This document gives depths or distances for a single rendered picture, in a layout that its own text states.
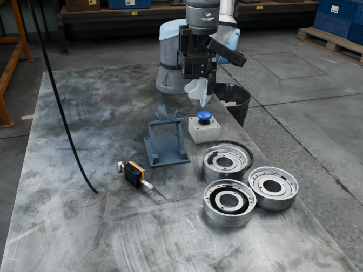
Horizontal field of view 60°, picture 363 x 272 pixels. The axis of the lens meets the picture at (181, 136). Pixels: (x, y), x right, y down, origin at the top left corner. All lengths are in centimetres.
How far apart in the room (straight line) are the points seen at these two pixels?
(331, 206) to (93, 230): 155
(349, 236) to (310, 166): 55
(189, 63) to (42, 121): 50
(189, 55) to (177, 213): 36
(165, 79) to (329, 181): 137
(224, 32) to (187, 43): 31
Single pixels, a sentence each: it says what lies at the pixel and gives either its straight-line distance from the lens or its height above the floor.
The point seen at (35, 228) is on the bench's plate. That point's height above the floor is 80.
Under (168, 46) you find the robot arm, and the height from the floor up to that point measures 96.
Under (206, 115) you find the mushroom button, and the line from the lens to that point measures 85.
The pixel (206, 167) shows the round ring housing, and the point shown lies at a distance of 73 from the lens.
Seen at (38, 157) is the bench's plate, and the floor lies 80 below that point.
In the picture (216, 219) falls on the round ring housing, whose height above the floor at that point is 82.
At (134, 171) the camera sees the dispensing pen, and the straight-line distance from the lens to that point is 70.
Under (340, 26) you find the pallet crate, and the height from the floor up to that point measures 26.
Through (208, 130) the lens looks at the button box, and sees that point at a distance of 85.
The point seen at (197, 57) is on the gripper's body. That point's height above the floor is 105.
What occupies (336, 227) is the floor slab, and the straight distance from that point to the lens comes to 189.
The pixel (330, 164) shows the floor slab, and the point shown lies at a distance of 231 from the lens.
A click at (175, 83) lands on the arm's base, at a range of 110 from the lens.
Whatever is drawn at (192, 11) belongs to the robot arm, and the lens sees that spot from 73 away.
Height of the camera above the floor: 130
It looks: 34 degrees down
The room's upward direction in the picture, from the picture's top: 1 degrees clockwise
